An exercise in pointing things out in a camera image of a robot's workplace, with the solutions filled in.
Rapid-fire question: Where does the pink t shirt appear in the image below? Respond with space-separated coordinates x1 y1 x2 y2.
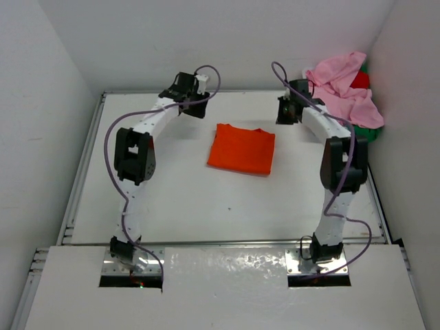
305 52 384 129

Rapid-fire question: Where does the orange t shirt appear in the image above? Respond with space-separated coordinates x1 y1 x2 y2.
207 123 276 176

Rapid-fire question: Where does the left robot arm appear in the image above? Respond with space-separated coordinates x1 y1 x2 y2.
104 72 210 268

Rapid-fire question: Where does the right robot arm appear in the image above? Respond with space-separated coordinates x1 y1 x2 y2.
276 80 368 263

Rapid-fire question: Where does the green t shirt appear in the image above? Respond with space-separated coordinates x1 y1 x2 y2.
353 61 382 142

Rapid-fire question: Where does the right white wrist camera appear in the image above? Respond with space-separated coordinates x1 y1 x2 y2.
289 78 312 99

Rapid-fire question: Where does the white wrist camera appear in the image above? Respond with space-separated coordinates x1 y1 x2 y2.
195 74 210 95
289 78 312 99

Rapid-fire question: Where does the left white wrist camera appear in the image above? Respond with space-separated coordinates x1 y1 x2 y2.
195 74 210 95

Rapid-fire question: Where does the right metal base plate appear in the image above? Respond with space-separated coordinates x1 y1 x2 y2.
285 244 349 276

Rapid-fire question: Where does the metal base plate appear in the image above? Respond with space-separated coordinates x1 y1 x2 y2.
100 245 165 277
285 244 349 276

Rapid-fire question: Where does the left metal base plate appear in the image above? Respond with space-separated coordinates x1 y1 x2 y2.
100 245 165 277

